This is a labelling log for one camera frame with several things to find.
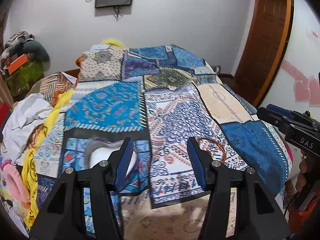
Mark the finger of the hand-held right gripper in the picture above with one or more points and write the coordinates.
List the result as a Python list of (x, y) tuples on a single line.
[(280, 110), (272, 118)]

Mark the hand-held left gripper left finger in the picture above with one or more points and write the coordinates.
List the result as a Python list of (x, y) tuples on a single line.
[(125, 161)]

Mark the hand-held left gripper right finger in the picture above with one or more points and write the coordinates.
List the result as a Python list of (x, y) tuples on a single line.
[(196, 162)]

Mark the orange bangle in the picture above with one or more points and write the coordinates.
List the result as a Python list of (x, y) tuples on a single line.
[(216, 146)]

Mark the white heart-shaped jewelry tray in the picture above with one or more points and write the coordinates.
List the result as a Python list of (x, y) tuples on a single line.
[(100, 155)]

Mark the person's right hand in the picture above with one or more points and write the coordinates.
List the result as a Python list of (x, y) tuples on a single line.
[(301, 172)]

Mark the blue patchwork blanket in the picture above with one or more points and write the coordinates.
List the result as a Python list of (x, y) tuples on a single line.
[(112, 105)]

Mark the beige patterned bed sheet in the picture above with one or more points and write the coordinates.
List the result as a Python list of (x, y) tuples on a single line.
[(160, 222)]

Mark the brown wooden door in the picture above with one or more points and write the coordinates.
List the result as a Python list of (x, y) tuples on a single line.
[(265, 37)]

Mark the yellow printed cloth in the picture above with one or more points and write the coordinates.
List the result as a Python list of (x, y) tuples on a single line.
[(31, 165)]

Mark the orange striped cloth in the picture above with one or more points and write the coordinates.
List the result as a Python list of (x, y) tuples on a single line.
[(56, 86)]

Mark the white crumpled cloth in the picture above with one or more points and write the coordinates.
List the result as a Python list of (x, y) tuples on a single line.
[(22, 122)]

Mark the yellow pillow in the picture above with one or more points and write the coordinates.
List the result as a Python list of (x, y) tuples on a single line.
[(112, 42)]

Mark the green patterned bag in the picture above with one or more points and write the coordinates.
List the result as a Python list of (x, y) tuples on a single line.
[(23, 77)]

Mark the orange flat box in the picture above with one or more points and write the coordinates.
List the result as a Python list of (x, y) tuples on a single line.
[(17, 62)]

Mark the pile of dark clothes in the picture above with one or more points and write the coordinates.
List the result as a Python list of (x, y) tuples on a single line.
[(22, 42)]

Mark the pink heart wall stickers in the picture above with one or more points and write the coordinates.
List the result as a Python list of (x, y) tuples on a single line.
[(306, 90)]

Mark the pink ribbon wall sticker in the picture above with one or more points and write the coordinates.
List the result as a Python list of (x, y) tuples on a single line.
[(293, 70)]

